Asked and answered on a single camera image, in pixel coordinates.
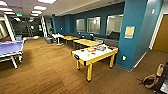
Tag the yellow air hockey table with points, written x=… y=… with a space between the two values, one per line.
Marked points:
x=93 y=56

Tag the colourful game box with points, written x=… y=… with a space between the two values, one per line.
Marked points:
x=101 y=47

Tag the large interior window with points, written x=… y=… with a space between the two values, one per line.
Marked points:
x=80 y=25
x=93 y=25
x=114 y=24

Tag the orange black striker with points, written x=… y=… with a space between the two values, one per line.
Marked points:
x=112 y=47

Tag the small white table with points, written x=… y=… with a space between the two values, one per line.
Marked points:
x=57 y=35

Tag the grey trash can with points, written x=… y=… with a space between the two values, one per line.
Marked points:
x=49 y=40

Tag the rectangular ceiling light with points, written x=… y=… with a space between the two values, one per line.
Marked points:
x=9 y=13
x=46 y=1
x=40 y=7
x=2 y=3
x=5 y=9
x=36 y=12

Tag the glass double door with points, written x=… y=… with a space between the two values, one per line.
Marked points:
x=26 y=27

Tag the small blue bin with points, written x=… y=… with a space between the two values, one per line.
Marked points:
x=18 y=37

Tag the green exit sign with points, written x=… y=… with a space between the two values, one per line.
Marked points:
x=19 y=15

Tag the tan black backpack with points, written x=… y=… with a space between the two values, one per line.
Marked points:
x=150 y=80

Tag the blue ping pong table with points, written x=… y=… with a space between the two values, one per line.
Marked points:
x=10 y=48

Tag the brown wooden door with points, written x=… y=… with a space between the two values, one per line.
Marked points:
x=161 y=33

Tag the dark wall bench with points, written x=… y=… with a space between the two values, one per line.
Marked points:
x=108 y=37

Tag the white wall outlet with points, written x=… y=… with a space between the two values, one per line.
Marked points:
x=124 y=57

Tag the yellow wall sign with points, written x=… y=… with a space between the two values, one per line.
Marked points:
x=129 y=32

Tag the round white wall sensor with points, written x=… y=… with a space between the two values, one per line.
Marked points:
x=153 y=11

